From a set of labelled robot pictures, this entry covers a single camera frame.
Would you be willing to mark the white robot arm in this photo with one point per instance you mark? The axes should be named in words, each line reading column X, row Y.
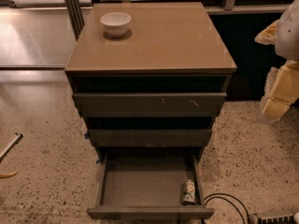
column 287, row 38

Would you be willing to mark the brown drawer cabinet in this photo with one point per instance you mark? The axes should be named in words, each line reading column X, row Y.
column 169, row 48

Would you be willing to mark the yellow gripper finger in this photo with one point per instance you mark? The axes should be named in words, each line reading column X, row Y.
column 281, row 90
column 268, row 35

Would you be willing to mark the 7up soda can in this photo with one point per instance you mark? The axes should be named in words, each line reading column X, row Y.
column 188, row 197

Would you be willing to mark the middle grey drawer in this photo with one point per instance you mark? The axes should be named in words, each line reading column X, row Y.
column 150, row 138

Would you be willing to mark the top grey drawer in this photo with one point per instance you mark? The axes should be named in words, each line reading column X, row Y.
column 149, row 105

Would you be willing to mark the white ceramic bowl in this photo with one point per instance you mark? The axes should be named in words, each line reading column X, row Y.
column 116, row 24

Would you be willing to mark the open bottom grey drawer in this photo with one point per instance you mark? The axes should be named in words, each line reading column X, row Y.
column 147, row 183

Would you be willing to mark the power strip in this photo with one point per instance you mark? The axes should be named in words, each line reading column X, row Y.
column 255, row 219

